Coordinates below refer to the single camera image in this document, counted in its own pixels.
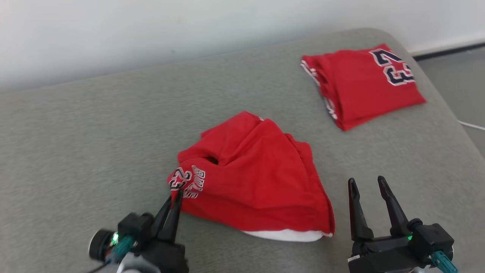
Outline red shorts with white trim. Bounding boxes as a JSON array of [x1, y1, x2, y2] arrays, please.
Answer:
[[167, 111, 336, 243]]

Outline teal left camera connector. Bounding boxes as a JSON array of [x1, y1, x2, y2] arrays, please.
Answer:
[[105, 235, 134, 265]]

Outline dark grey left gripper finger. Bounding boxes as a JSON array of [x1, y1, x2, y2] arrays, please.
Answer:
[[157, 189, 184, 243], [151, 195, 173, 240]]

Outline teal camera connector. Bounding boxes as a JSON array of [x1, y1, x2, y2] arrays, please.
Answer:
[[430, 250, 459, 273], [105, 235, 134, 265]]

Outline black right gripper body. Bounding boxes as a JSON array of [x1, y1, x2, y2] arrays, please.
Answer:
[[347, 235, 433, 273]]

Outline teal right camera connector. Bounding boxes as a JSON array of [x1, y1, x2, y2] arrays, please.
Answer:
[[430, 250, 459, 273]]

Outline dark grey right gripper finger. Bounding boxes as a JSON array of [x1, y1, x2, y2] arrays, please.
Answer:
[[377, 175, 412, 238], [348, 177, 374, 242]]

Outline red jersey with number 23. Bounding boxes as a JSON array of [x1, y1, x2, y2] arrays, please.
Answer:
[[301, 44, 427, 132]]

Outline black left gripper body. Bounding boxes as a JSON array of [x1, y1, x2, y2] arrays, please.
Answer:
[[140, 239, 189, 273]]

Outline white wall baseboard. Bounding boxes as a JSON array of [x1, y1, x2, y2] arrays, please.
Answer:
[[407, 32, 485, 61]]

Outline white floor cable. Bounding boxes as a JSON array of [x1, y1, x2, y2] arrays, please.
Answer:
[[458, 120, 485, 132]]

